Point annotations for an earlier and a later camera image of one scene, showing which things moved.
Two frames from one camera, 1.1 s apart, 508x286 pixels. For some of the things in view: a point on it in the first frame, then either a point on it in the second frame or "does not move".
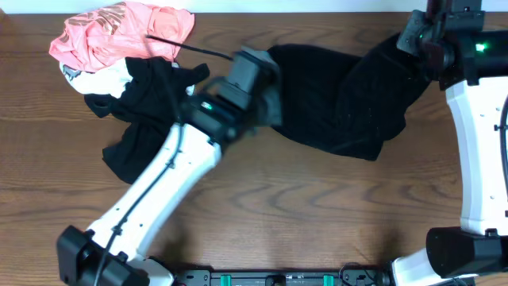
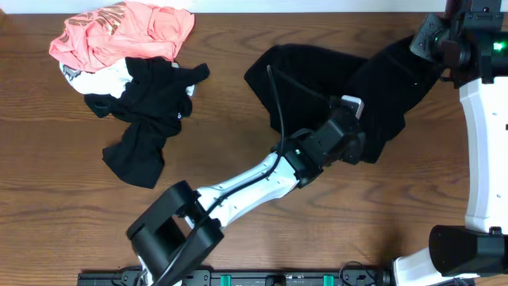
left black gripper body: [267, 112] to [350, 152]
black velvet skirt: [341, 103] does not move
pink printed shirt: [91, 38] does not move
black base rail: [283, 277] does not move
